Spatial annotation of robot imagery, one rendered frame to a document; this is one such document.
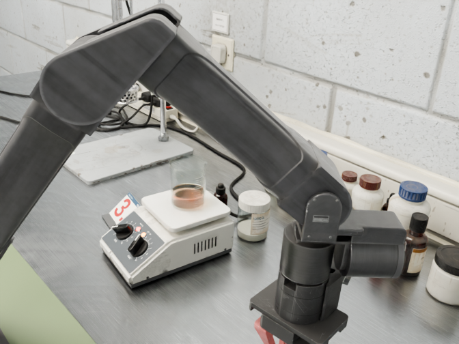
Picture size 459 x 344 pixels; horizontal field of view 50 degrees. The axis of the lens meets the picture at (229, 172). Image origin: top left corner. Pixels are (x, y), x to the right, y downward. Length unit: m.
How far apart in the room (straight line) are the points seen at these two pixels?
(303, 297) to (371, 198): 0.43
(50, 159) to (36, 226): 0.52
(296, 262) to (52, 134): 0.28
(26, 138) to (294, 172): 0.25
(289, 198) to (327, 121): 0.68
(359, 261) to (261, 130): 0.18
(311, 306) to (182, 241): 0.30
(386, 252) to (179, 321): 0.34
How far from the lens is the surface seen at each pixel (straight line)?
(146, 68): 0.42
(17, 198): 0.52
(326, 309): 0.59
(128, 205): 0.98
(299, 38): 1.17
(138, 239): 0.81
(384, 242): 0.55
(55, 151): 0.48
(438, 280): 0.86
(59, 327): 0.68
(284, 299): 0.57
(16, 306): 0.73
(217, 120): 0.45
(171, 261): 0.82
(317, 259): 0.53
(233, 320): 0.76
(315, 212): 0.49
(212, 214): 0.83
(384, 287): 0.87
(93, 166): 1.19
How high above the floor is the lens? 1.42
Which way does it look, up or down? 26 degrees down
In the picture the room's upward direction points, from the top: 3 degrees clockwise
